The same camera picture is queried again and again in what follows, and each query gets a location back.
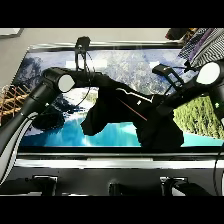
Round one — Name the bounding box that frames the black long-sleeved shirt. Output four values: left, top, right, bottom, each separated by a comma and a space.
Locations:
80, 73, 185, 150

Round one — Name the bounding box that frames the dark brown garment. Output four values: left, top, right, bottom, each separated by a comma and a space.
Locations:
165, 28, 188, 42

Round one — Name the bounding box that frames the black and white checked garment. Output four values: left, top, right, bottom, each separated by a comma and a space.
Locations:
177, 28, 208, 62

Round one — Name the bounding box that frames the purple garment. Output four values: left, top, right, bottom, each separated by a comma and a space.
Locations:
189, 28, 216, 59

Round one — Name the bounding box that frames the black and white striped garment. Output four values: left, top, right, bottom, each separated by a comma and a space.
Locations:
190, 28, 224, 69

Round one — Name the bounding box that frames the silver frame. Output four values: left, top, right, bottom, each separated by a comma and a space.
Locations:
0, 151, 224, 197

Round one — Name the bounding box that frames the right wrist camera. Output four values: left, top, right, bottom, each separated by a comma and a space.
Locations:
151, 63, 185, 90

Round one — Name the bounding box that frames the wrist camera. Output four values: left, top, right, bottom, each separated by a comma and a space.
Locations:
151, 63, 185, 90
74, 35, 92, 73

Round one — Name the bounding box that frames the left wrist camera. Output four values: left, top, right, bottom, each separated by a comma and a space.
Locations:
74, 35, 92, 73

